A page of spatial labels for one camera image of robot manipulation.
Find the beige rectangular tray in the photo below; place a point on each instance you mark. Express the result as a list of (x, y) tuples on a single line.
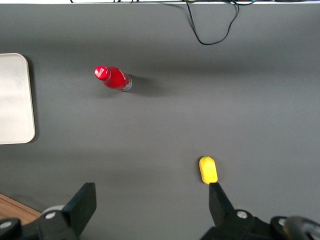
[(15, 100)]

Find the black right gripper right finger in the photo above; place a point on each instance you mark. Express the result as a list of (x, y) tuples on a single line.
[(222, 212)]

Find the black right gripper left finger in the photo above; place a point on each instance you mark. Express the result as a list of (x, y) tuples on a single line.
[(80, 207)]

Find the wooden drawer cabinet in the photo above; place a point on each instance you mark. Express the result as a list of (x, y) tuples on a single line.
[(15, 207)]

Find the yellow lemon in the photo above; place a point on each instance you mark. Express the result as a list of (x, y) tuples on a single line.
[(208, 171)]

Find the red cola bottle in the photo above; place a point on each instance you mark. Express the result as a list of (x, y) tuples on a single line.
[(113, 78)]

